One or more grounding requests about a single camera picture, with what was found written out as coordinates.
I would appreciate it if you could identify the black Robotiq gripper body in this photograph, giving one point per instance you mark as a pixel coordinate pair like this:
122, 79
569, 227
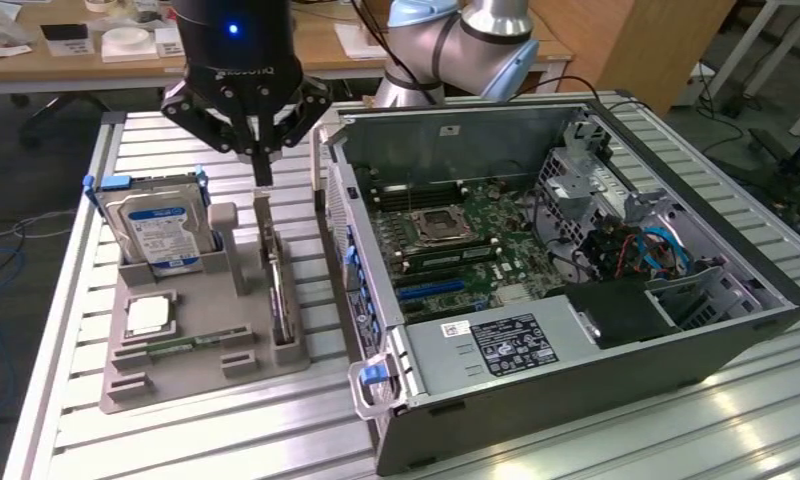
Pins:
234, 50

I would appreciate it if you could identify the low-profile Nvidia graphics card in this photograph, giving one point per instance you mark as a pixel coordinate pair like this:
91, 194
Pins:
264, 215

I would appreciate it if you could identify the white labelled box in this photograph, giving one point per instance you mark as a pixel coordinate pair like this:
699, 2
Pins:
170, 42

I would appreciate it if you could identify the beige card retention latch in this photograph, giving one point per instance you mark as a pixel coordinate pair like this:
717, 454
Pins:
318, 165

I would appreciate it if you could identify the light wooden desk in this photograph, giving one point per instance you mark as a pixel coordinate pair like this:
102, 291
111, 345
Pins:
67, 67
320, 50

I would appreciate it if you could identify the white box with round bowl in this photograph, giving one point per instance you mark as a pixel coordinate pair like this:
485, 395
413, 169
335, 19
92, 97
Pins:
130, 47

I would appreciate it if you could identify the hard disk in blue carrier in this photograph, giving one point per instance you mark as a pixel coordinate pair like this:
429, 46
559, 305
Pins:
160, 230

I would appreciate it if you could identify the white tape roll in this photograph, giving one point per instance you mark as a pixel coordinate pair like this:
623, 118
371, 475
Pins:
90, 7

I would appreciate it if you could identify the black and white box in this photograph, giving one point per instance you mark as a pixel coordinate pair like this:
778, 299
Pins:
67, 40

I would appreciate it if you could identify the open CPU socket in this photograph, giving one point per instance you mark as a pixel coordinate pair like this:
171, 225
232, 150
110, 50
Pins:
441, 225

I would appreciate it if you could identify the white paper tag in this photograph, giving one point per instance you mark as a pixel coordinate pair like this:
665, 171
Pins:
7, 51

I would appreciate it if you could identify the clear plastic bag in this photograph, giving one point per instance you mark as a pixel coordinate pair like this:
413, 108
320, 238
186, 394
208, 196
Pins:
0, 25

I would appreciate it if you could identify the green RAM stick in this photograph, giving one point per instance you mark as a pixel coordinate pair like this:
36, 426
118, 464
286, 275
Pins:
450, 259
187, 344

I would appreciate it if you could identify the grey plastic parts rack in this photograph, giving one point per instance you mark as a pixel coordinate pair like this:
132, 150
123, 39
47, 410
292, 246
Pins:
220, 310

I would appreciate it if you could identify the silver CPU chip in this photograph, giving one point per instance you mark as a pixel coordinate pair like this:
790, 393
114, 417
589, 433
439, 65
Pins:
148, 317

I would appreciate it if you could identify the blue expansion slot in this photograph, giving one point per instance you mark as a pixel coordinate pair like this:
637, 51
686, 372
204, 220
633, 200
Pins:
434, 291

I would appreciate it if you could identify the green motherboard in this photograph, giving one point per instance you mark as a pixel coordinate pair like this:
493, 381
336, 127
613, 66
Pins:
507, 260

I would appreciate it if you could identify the perforated metal disk bay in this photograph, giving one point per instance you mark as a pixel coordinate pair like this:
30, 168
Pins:
574, 200

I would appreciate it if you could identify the silver chipset heatsink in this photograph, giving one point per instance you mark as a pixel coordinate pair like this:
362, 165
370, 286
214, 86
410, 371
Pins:
521, 295

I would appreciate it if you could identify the blue latch tab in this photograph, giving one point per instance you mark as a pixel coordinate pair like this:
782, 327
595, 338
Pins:
374, 376

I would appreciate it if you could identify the grey power supply unit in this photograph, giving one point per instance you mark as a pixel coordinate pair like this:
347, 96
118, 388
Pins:
441, 370

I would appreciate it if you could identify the wooden cabinet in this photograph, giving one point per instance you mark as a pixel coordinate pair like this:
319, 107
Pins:
674, 50

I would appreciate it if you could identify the open black PC case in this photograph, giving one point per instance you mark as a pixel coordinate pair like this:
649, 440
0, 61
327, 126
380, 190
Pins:
574, 400

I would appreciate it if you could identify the grey metal disk bay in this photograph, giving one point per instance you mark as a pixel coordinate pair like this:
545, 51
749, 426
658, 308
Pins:
707, 300

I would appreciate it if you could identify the white metal desk frame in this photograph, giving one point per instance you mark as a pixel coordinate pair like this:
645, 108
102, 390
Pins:
750, 30

